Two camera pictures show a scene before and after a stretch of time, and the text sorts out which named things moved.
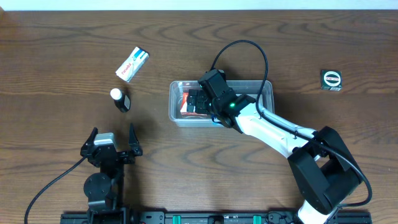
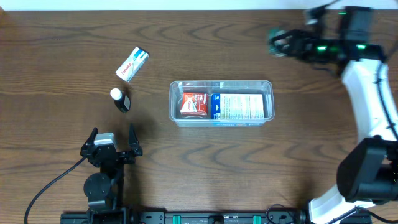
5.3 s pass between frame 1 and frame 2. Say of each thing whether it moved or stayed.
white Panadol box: stayed
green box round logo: moved
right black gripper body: moved
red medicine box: stayed
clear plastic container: stayed
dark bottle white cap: stayed
